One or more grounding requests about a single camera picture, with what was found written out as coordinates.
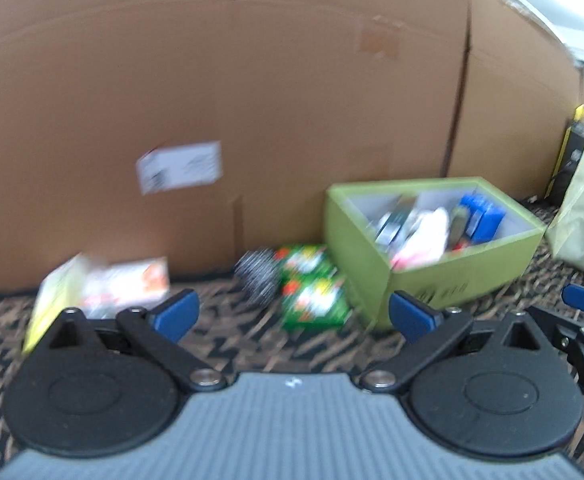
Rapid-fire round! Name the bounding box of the steel wool scrubber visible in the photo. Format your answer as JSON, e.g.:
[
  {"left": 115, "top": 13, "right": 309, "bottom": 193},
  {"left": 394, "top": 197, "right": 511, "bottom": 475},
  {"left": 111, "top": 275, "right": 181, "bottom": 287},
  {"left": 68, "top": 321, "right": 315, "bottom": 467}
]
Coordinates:
[{"left": 234, "top": 248, "right": 281, "bottom": 307}]

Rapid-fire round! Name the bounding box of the rear green patterned box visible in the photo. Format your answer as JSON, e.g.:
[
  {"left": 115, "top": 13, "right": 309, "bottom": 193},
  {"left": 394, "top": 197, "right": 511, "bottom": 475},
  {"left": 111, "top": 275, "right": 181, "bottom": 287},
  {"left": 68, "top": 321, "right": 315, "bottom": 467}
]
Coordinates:
[{"left": 275, "top": 244, "right": 336, "bottom": 280}]

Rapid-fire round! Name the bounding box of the packaged item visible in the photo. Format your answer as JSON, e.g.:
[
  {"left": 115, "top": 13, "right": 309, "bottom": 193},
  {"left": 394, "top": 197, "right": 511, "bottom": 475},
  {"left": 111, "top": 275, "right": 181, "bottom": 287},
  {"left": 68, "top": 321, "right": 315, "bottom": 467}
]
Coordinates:
[{"left": 374, "top": 196, "right": 418, "bottom": 255}]

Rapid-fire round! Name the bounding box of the front green patterned box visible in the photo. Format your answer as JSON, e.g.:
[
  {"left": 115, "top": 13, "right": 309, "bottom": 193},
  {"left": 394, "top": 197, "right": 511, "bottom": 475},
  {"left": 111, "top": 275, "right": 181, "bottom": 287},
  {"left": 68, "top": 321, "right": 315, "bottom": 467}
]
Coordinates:
[{"left": 281, "top": 276, "right": 351, "bottom": 330}]

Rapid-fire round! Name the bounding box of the green patterned box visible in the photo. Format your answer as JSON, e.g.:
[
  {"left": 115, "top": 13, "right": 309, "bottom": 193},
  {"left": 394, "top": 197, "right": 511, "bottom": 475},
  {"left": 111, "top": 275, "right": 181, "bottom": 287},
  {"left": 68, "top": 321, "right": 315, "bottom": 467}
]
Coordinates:
[
  {"left": 275, "top": 244, "right": 336, "bottom": 280},
  {"left": 281, "top": 276, "right": 351, "bottom": 330}
]

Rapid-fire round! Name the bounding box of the white cloth in box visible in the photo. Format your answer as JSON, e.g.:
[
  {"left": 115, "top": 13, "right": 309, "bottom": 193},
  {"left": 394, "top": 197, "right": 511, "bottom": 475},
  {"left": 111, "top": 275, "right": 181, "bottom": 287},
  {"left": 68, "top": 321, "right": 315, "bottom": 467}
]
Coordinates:
[{"left": 391, "top": 207, "right": 450, "bottom": 271}]

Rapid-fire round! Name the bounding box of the white orange medicine box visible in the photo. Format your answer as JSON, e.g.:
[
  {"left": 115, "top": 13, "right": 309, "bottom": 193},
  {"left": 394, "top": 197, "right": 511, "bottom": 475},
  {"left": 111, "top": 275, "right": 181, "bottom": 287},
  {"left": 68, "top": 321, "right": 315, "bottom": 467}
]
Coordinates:
[{"left": 83, "top": 258, "right": 170, "bottom": 308}]

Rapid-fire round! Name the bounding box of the blue plastic case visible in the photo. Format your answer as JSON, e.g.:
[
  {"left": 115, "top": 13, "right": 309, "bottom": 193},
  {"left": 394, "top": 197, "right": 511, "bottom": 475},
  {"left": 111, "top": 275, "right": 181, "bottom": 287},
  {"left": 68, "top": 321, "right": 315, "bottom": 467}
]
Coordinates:
[{"left": 460, "top": 194, "right": 506, "bottom": 245}]

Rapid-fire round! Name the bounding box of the clear plastic cup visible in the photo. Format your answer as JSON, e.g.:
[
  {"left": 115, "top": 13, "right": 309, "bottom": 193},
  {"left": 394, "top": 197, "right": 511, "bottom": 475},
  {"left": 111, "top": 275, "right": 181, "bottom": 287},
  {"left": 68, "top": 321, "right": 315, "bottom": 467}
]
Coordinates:
[{"left": 82, "top": 292, "right": 120, "bottom": 320}]

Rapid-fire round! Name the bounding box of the yellow flat box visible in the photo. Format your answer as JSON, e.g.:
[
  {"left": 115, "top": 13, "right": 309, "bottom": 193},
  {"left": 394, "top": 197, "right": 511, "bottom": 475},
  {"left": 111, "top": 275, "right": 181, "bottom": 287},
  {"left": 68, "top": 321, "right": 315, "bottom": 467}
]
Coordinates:
[{"left": 23, "top": 254, "right": 92, "bottom": 354}]

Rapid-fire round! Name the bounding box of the large brown cardboard box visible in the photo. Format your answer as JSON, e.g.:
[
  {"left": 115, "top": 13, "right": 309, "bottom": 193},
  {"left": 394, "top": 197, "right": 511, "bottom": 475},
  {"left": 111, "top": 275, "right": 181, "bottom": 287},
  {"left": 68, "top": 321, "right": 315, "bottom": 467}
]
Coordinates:
[{"left": 0, "top": 0, "right": 584, "bottom": 289}]

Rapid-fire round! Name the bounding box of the green shoe box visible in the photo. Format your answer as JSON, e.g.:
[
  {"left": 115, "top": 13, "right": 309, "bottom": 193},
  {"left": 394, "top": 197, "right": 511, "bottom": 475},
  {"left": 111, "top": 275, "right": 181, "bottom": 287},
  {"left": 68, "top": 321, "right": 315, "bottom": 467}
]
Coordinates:
[{"left": 323, "top": 178, "right": 546, "bottom": 330}]

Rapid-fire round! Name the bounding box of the black yellow object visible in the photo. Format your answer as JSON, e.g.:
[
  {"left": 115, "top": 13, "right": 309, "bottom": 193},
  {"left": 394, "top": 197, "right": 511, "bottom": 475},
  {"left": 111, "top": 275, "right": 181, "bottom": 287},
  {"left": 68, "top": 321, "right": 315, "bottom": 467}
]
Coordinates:
[{"left": 543, "top": 104, "right": 584, "bottom": 207}]

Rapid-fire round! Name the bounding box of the white shipping label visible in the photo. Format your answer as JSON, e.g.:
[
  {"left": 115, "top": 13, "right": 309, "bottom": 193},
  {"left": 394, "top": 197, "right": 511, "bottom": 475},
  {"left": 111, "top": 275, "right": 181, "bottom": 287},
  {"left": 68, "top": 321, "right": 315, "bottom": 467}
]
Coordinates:
[{"left": 136, "top": 141, "right": 222, "bottom": 195}]

